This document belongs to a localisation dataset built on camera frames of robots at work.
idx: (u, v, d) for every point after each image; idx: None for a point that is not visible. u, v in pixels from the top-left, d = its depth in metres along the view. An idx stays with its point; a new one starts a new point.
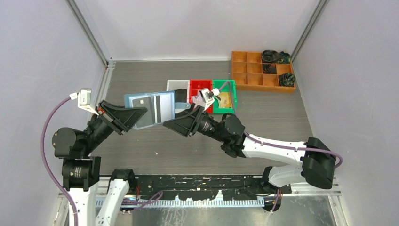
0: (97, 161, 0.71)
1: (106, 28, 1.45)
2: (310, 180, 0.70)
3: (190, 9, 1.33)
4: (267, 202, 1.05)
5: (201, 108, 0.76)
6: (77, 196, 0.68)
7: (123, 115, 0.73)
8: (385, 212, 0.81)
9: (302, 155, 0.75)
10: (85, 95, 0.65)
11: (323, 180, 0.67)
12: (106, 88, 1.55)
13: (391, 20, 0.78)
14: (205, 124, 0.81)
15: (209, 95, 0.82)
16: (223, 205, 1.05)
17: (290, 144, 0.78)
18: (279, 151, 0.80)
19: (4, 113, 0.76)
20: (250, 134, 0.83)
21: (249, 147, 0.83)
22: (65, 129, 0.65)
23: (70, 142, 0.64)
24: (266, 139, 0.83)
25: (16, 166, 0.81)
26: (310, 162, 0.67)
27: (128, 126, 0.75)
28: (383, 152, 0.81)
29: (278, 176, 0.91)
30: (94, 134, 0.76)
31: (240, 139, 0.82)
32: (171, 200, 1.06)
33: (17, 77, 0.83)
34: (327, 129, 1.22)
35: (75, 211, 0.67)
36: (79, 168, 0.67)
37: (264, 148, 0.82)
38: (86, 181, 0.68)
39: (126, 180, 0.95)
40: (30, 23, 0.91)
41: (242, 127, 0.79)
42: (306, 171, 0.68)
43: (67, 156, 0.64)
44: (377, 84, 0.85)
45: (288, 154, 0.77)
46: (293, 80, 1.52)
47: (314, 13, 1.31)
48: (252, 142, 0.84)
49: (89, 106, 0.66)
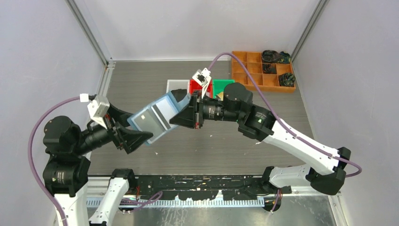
0: (85, 163, 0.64)
1: (106, 28, 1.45)
2: (323, 184, 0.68)
3: (190, 9, 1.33)
4: (267, 202, 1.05)
5: (195, 97, 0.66)
6: (65, 202, 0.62)
7: (131, 137, 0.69)
8: (385, 213, 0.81)
9: (335, 165, 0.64)
10: (103, 108, 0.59)
11: (338, 188, 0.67)
12: (106, 88, 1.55)
13: (392, 20, 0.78)
14: (211, 108, 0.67)
15: (200, 78, 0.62)
16: (223, 204, 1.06)
17: (323, 148, 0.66)
18: (311, 153, 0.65)
19: (4, 113, 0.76)
20: (283, 122, 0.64)
21: (278, 136, 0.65)
22: (61, 117, 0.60)
23: (63, 129, 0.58)
24: (300, 133, 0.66)
25: (16, 166, 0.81)
26: (341, 173, 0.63)
27: (131, 149, 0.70)
28: (383, 152, 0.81)
29: (279, 176, 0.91)
30: (91, 138, 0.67)
31: (263, 116, 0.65)
32: (171, 200, 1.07)
33: (17, 77, 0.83)
34: (327, 129, 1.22)
35: (63, 218, 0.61)
36: (61, 173, 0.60)
37: (295, 142, 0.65)
38: (70, 187, 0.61)
39: (126, 178, 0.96)
40: (30, 23, 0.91)
41: (248, 93, 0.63)
42: (331, 180, 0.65)
43: (56, 144, 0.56)
44: (377, 84, 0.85)
45: (321, 159, 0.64)
46: (293, 80, 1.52)
47: (314, 13, 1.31)
48: (283, 131, 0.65)
49: (101, 120, 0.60)
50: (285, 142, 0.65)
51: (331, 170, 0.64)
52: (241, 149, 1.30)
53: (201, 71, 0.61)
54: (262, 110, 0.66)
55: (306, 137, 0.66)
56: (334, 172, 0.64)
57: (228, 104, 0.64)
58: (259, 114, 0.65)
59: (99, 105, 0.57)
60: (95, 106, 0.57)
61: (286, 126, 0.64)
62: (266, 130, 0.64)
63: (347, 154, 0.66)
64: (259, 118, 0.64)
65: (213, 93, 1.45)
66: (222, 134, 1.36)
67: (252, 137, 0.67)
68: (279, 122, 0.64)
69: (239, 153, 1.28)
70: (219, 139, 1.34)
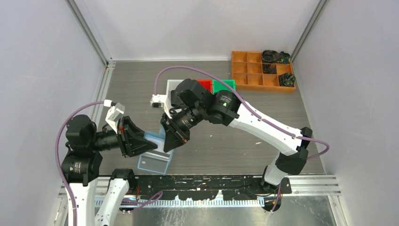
0: (97, 157, 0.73)
1: (107, 28, 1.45)
2: (289, 165, 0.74)
3: (190, 9, 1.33)
4: (267, 202, 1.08)
5: (164, 121, 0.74)
6: (77, 191, 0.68)
7: (135, 143, 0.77)
8: (385, 212, 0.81)
9: (298, 144, 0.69)
10: (117, 113, 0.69)
11: (301, 167, 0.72)
12: (106, 88, 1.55)
13: (391, 20, 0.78)
14: (183, 119, 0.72)
15: (155, 103, 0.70)
16: (223, 204, 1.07)
17: (287, 129, 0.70)
18: (276, 134, 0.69)
19: (4, 113, 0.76)
20: (247, 105, 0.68)
21: (243, 120, 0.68)
22: (82, 115, 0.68)
23: (83, 125, 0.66)
24: (265, 115, 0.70)
25: (17, 165, 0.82)
26: (304, 152, 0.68)
27: (133, 153, 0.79)
28: (384, 152, 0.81)
29: (270, 173, 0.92)
30: (102, 141, 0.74)
31: (227, 99, 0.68)
32: (171, 200, 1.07)
33: (16, 76, 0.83)
34: (327, 129, 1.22)
35: (74, 206, 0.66)
36: (79, 163, 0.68)
37: (260, 124, 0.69)
38: (85, 177, 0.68)
39: (126, 179, 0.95)
40: (30, 22, 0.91)
41: (192, 82, 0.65)
42: (295, 160, 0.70)
43: (75, 137, 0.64)
44: (377, 84, 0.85)
45: (285, 140, 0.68)
46: (293, 80, 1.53)
47: (314, 13, 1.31)
48: (249, 115, 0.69)
49: (114, 124, 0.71)
50: (251, 125, 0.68)
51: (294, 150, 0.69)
52: (241, 149, 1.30)
53: (152, 100, 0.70)
54: (227, 94, 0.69)
55: (270, 118, 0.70)
56: (297, 151, 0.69)
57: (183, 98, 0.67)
58: (225, 98, 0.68)
59: (115, 111, 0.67)
60: (112, 110, 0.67)
61: (251, 109, 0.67)
62: (231, 113, 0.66)
63: (309, 133, 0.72)
64: (224, 101, 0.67)
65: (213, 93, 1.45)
66: (222, 134, 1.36)
67: (221, 123, 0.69)
68: (244, 104, 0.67)
69: (239, 153, 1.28)
70: (219, 139, 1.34)
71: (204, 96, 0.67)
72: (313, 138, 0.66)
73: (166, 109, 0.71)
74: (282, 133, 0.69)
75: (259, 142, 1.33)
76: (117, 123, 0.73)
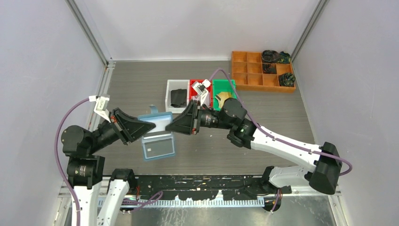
0: (100, 160, 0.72)
1: (106, 28, 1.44)
2: (315, 183, 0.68)
3: (190, 9, 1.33)
4: (267, 202, 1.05)
5: (195, 105, 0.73)
6: (82, 194, 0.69)
7: (132, 128, 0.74)
8: (385, 212, 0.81)
9: (316, 159, 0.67)
10: (104, 101, 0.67)
11: (330, 184, 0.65)
12: (106, 88, 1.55)
13: (391, 20, 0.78)
14: (207, 116, 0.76)
15: (201, 88, 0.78)
16: (223, 204, 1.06)
17: (304, 146, 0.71)
18: (292, 151, 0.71)
19: (4, 113, 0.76)
20: (263, 128, 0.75)
21: (259, 140, 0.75)
22: (74, 126, 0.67)
23: (78, 138, 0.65)
24: (279, 135, 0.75)
25: (17, 165, 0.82)
26: (323, 166, 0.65)
27: (133, 138, 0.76)
28: (383, 152, 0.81)
29: (279, 177, 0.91)
30: (102, 137, 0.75)
31: (248, 129, 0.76)
32: (171, 200, 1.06)
33: (16, 77, 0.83)
34: (327, 129, 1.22)
35: (77, 209, 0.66)
36: (83, 166, 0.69)
37: (275, 144, 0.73)
38: (90, 180, 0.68)
39: (126, 180, 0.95)
40: (29, 22, 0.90)
41: (243, 111, 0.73)
42: (316, 175, 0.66)
43: (74, 152, 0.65)
44: (377, 84, 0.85)
45: (301, 156, 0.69)
46: (293, 80, 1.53)
47: (314, 13, 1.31)
48: (263, 136, 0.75)
49: (104, 113, 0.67)
50: (266, 145, 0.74)
51: (314, 166, 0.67)
52: (241, 149, 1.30)
53: (203, 82, 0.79)
54: (248, 122, 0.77)
55: (286, 138, 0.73)
56: (315, 165, 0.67)
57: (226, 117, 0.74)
58: (245, 125, 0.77)
59: (101, 100, 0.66)
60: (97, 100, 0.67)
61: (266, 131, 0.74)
62: (248, 137, 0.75)
63: (331, 148, 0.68)
64: (242, 128, 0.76)
65: (213, 93, 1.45)
66: (222, 134, 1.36)
67: (236, 144, 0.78)
68: (260, 129, 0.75)
69: (239, 153, 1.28)
70: (219, 139, 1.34)
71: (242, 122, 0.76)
72: (331, 155, 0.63)
73: (202, 98, 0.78)
74: (298, 150, 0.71)
75: None
76: (109, 112, 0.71)
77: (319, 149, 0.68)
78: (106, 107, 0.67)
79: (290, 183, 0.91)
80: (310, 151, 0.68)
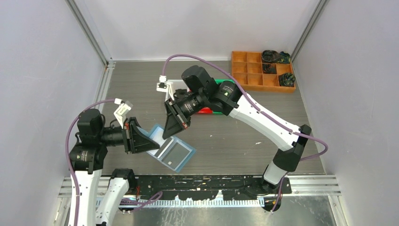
0: (103, 149, 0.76)
1: (106, 28, 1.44)
2: (284, 160, 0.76)
3: (190, 9, 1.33)
4: (267, 202, 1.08)
5: (168, 102, 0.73)
6: (82, 179, 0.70)
7: (139, 138, 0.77)
8: (385, 213, 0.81)
9: (294, 140, 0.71)
10: (126, 109, 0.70)
11: (297, 163, 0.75)
12: (106, 88, 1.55)
13: (392, 21, 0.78)
14: (186, 104, 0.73)
15: (162, 85, 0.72)
16: (223, 204, 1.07)
17: (285, 124, 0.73)
18: (274, 128, 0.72)
19: (4, 114, 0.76)
20: (248, 97, 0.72)
21: (243, 110, 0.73)
22: (94, 109, 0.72)
23: (93, 116, 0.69)
24: (264, 108, 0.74)
25: (17, 165, 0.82)
26: (299, 148, 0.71)
27: (135, 150, 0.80)
28: (383, 153, 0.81)
29: (269, 172, 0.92)
30: (109, 135, 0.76)
31: (230, 91, 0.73)
32: (171, 200, 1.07)
33: (16, 76, 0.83)
34: (327, 128, 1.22)
35: (77, 194, 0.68)
36: (86, 152, 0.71)
37: (259, 117, 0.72)
38: (91, 165, 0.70)
39: (126, 178, 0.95)
40: (30, 22, 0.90)
41: (199, 70, 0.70)
42: (290, 154, 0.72)
43: (85, 127, 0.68)
44: (378, 84, 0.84)
45: (282, 134, 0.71)
46: (293, 80, 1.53)
47: (314, 13, 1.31)
48: (248, 106, 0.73)
49: (122, 118, 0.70)
50: (250, 116, 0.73)
51: (290, 146, 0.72)
52: (241, 149, 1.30)
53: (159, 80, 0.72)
54: (230, 85, 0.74)
55: (270, 112, 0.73)
56: (293, 146, 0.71)
57: (189, 84, 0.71)
58: (227, 88, 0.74)
59: (123, 108, 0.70)
60: (120, 105, 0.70)
61: (251, 100, 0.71)
62: (230, 102, 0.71)
63: (307, 130, 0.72)
64: (226, 91, 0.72)
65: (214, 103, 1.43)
66: (222, 134, 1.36)
67: (221, 111, 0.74)
68: (245, 96, 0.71)
69: (239, 153, 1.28)
70: (219, 139, 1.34)
71: (210, 84, 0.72)
72: (311, 136, 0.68)
73: (170, 92, 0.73)
74: (279, 127, 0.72)
75: (258, 142, 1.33)
76: (123, 118, 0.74)
77: (299, 130, 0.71)
78: (124, 113, 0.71)
79: (279, 174, 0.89)
80: (291, 131, 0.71)
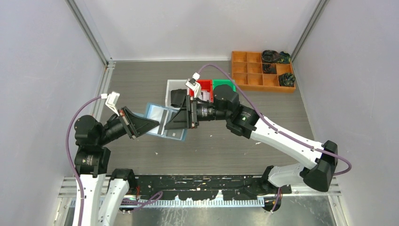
0: (107, 151, 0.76)
1: (106, 28, 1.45)
2: (311, 180, 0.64)
3: (190, 9, 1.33)
4: (267, 202, 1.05)
5: (187, 97, 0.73)
6: (86, 182, 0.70)
7: (138, 121, 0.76)
8: (385, 213, 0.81)
9: (318, 157, 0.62)
10: (115, 97, 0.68)
11: (328, 184, 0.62)
12: (106, 88, 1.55)
13: (391, 21, 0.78)
14: (203, 108, 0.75)
15: (192, 83, 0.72)
16: (222, 204, 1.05)
17: (307, 141, 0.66)
18: (293, 146, 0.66)
19: (4, 114, 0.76)
20: (266, 119, 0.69)
21: (260, 131, 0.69)
22: (89, 116, 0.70)
23: (89, 126, 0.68)
24: (283, 128, 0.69)
25: (16, 165, 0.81)
26: (324, 166, 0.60)
27: (139, 133, 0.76)
28: (384, 153, 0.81)
29: (277, 175, 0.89)
30: (109, 131, 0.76)
31: (250, 117, 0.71)
32: (171, 200, 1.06)
33: (16, 76, 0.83)
34: (326, 129, 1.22)
35: (82, 197, 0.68)
36: (91, 156, 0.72)
37: (278, 137, 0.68)
38: (96, 169, 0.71)
39: (126, 179, 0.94)
40: (29, 22, 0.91)
41: (233, 94, 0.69)
42: (315, 173, 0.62)
43: (84, 138, 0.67)
44: (378, 84, 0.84)
45: (303, 152, 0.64)
46: (293, 80, 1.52)
47: (314, 13, 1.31)
48: (267, 127, 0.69)
49: (114, 108, 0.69)
50: (267, 137, 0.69)
51: (314, 163, 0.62)
52: (241, 149, 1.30)
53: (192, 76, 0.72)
54: (248, 110, 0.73)
55: (289, 132, 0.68)
56: (316, 163, 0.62)
57: (219, 104, 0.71)
58: (245, 112, 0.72)
59: (113, 98, 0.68)
60: (108, 97, 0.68)
61: (268, 122, 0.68)
62: (248, 126, 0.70)
63: (333, 147, 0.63)
64: (244, 116, 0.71)
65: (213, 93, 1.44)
66: (222, 134, 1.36)
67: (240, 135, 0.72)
68: (263, 119, 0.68)
69: (239, 153, 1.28)
70: (219, 138, 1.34)
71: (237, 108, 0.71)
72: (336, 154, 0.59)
73: (196, 93, 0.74)
74: (300, 145, 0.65)
75: (259, 142, 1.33)
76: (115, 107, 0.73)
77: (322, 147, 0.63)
78: (116, 103, 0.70)
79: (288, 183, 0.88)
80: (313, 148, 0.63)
